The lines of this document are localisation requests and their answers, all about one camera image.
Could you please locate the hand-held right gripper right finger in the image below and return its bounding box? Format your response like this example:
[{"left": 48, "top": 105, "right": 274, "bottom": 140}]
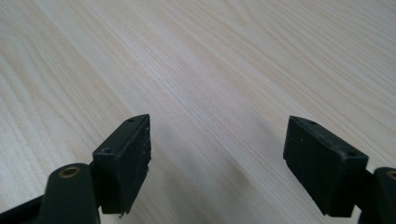
[{"left": 282, "top": 115, "right": 370, "bottom": 218}]

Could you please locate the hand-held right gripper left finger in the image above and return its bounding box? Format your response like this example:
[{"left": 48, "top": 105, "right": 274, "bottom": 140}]
[{"left": 92, "top": 113, "right": 152, "bottom": 216}]

